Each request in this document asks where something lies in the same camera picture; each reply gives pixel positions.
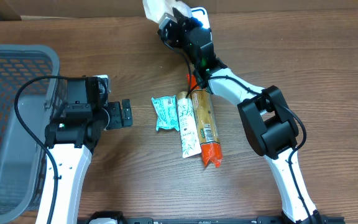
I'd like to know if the beige Pantree snack bag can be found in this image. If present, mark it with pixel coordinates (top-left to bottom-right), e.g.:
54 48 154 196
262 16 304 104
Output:
142 0 192 23

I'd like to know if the teal snack packet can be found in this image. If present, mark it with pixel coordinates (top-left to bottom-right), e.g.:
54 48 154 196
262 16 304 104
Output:
151 95 180 131

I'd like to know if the white tube with gold cap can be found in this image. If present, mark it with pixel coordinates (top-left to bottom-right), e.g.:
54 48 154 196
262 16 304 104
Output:
177 91 201 158

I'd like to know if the orange pasta packet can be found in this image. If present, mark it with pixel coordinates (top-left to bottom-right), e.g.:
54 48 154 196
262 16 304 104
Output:
187 74 223 167

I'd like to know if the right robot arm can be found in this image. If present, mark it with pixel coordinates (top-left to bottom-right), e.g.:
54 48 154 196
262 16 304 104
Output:
158 7 322 223

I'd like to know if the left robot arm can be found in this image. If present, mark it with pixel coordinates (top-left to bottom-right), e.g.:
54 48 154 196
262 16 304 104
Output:
36 75 133 223

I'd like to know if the white barcode scanner stand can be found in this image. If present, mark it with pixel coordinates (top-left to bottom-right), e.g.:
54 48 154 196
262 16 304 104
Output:
191 7 211 31

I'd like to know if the grey plastic shopping basket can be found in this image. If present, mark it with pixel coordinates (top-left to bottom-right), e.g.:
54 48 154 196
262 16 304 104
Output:
0 45 67 223

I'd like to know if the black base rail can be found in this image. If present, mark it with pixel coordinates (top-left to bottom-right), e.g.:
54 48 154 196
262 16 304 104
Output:
85 211 346 224

